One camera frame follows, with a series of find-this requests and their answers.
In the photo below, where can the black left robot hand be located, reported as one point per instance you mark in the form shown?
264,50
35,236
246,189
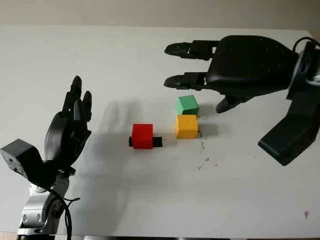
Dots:
60,135

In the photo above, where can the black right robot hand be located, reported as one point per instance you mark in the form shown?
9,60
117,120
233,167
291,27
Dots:
250,65

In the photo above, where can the green cube block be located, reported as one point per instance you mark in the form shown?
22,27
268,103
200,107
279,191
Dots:
187,103

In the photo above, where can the red cube block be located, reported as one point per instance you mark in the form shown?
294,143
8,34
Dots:
142,137

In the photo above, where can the yellow cube block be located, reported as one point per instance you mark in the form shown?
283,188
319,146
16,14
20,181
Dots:
187,127

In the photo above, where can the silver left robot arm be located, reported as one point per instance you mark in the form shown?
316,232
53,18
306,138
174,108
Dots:
37,210

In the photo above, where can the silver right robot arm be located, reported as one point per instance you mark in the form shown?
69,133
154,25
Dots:
313,77

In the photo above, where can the black tape strip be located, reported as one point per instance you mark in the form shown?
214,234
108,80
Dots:
158,142

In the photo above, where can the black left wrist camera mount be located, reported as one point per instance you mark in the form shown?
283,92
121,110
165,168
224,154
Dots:
20,158

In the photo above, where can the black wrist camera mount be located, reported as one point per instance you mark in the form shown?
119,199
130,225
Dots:
292,135
20,158

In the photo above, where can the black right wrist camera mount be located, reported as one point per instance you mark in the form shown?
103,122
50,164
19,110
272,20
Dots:
292,135

